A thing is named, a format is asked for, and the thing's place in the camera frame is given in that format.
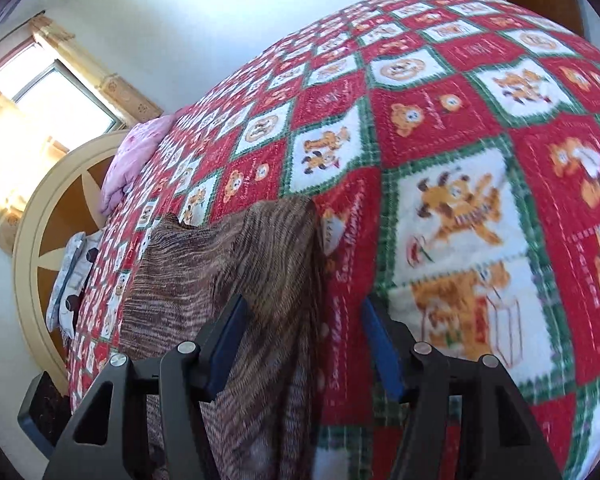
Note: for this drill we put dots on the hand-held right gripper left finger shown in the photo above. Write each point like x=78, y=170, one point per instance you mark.
x=226, y=347

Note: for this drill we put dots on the red checkered printed blanket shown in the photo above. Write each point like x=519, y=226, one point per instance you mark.
x=430, y=185

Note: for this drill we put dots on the window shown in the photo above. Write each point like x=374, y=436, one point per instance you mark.
x=55, y=92

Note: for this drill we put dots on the dark bedside table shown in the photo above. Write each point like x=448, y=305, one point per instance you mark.
x=42, y=405

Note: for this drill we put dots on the pink quilt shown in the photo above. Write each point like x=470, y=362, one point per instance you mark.
x=130, y=160

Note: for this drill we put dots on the cream and wood headboard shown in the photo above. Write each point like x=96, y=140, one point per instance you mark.
x=50, y=240

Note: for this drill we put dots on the yellow patterned curtain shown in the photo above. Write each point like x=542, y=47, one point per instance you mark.
x=50, y=130

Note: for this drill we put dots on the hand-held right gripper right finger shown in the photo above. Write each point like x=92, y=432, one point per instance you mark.
x=382, y=355

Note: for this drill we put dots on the brown knitted garment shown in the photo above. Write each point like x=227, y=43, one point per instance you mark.
x=230, y=280

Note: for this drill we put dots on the white pillow with dark spots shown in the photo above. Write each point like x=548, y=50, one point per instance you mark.
x=70, y=280

